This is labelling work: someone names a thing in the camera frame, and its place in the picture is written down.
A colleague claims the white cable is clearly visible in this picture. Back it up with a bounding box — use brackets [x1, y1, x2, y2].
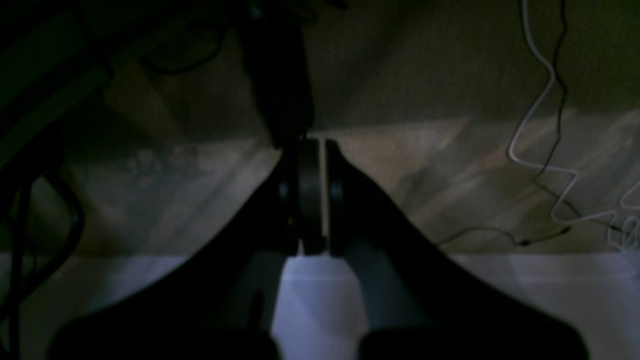
[507, 0, 640, 256]

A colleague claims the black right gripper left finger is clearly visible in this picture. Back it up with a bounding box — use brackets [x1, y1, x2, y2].
[47, 140, 325, 360]

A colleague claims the black thin cable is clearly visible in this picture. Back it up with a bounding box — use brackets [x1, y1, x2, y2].
[435, 0, 640, 248]

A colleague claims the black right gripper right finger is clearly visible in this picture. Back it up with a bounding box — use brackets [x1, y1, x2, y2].
[326, 141, 590, 360]

